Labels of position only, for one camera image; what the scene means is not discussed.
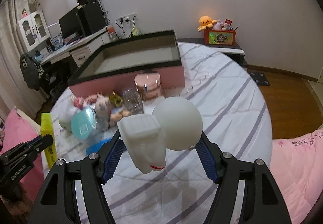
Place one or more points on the beige curtain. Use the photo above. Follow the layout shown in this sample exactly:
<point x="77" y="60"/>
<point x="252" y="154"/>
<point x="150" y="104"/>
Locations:
<point x="14" y="90"/>

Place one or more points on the yellow snack bag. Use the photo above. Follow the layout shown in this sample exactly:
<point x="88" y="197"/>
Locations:
<point x="135" y="32"/>

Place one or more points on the white wall socket strip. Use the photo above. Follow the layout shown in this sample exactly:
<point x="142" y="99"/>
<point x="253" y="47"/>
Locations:
<point x="129" y="17"/>

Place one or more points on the black white low cabinet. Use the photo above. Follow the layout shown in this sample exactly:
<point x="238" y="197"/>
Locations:
<point x="234" y="52"/>

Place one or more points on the black computer monitor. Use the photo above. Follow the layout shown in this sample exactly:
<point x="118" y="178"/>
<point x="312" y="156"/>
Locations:
<point x="70" y="24"/>

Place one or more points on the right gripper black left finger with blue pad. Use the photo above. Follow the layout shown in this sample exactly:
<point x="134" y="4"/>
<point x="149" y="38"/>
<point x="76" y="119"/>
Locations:
<point x="70" y="185"/>

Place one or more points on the black computer tower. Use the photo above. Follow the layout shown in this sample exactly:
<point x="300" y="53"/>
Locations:
<point x="90" y="18"/>

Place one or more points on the white glass door cabinet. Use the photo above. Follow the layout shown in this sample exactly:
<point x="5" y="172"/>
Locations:
<point x="33" y="30"/>

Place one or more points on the orange octopus plush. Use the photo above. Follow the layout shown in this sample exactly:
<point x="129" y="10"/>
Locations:
<point x="205" y="22"/>

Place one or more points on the white desk with drawers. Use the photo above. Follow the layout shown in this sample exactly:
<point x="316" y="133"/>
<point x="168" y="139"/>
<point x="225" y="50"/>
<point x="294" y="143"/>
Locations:
<point x="80" y="50"/>

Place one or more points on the red picture storage box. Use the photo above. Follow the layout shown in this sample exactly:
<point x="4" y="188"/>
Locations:
<point x="219" y="37"/>

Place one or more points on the white striped bed sheet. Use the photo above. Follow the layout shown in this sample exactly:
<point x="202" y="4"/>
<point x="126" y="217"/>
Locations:
<point x="235" y="116"/>

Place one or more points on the rose gold round jar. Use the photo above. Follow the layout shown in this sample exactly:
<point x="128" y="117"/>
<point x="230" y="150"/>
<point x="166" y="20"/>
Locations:
<point x="149" y="85"/>

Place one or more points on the pig doll blue dress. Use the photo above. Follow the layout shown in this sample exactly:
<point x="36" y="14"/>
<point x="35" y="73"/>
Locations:
<point x="118" y="110"/>

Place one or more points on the pink quilt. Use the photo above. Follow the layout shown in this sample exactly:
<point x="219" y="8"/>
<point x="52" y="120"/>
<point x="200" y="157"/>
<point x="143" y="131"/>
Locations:
<point x="296" y="165"/>

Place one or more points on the pink black storage tray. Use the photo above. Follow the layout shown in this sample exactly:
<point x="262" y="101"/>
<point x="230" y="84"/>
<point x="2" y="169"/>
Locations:
<point x="114" y="66"/>

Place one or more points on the yellow highlighter marker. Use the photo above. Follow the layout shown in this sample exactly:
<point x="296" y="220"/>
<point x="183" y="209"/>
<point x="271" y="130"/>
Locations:
<point x="47" y="129"/>

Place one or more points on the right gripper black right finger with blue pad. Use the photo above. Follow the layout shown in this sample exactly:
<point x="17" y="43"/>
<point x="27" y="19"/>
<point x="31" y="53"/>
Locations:
<point x="262" y="200"/>

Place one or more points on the black jacket on chair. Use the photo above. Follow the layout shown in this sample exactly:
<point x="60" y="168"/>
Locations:
<point x="32" y="71"/>

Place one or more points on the clear glass cup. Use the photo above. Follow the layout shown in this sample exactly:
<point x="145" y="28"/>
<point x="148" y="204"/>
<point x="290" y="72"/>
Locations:
<point x="132" y="100"/>

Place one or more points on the blue plastic case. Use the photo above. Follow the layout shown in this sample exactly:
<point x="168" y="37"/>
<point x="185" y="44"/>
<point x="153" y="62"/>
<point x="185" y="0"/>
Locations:
<point x="96" y="147"/>

